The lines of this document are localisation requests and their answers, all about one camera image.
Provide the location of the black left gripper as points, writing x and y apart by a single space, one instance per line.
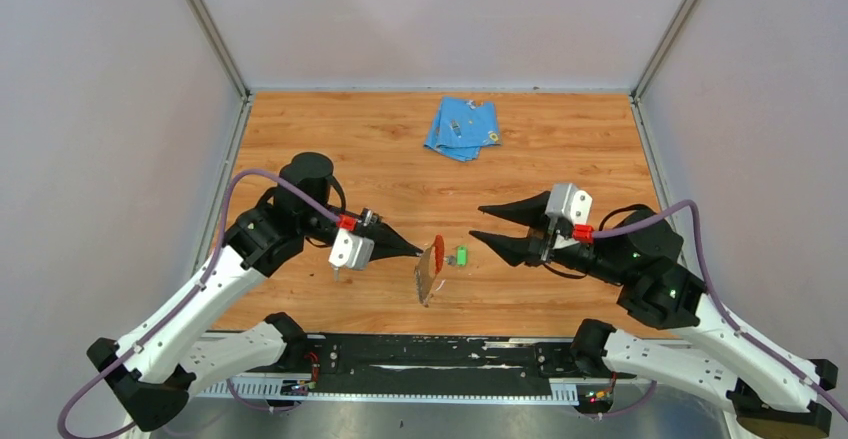
388 242

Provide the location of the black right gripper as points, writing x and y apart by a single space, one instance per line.
526 211

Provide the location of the metal keyring plate with spring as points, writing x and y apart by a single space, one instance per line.
429 266

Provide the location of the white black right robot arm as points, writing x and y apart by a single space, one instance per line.
771 392

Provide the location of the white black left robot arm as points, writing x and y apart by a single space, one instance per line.
155 369

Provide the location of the blue folded cloth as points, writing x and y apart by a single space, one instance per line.
461 128

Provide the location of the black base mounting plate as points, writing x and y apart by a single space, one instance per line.
430 365

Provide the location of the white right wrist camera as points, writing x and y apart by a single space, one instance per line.
568 201

